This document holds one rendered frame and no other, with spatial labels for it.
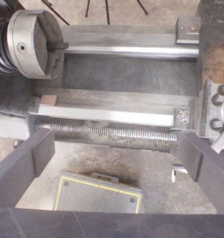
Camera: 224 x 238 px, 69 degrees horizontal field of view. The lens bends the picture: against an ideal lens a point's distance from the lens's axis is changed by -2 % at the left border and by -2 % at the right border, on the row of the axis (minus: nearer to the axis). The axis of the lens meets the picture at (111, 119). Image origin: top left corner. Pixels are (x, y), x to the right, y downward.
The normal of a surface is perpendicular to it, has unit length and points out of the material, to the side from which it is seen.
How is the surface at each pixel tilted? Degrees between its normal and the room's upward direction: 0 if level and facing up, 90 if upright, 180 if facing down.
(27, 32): 8
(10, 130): 32
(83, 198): 0
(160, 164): 0
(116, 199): 0
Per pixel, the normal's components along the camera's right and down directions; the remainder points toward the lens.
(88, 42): -0.12, -0.11
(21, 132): -0.15, 0.43
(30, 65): -0.14, 0.79
